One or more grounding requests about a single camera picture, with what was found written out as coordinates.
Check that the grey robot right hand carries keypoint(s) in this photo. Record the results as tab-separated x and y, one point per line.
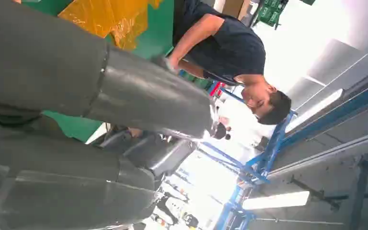
44	63

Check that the yellow plastic sheet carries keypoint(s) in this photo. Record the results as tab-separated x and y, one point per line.
107	19

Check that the green table mat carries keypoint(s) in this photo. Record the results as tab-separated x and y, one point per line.
155	35

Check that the green crate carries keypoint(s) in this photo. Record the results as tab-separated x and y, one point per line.
200	82

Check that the person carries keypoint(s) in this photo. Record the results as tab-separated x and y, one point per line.
234	47

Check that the cardboard box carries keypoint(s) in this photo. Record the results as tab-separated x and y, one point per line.
234	8

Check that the stacked green crates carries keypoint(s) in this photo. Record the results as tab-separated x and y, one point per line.
271	12

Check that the long white ceiling light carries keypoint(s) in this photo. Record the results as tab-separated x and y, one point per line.
317	109
276	200

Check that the blue metal rack frame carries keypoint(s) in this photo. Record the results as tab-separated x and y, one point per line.
274	143

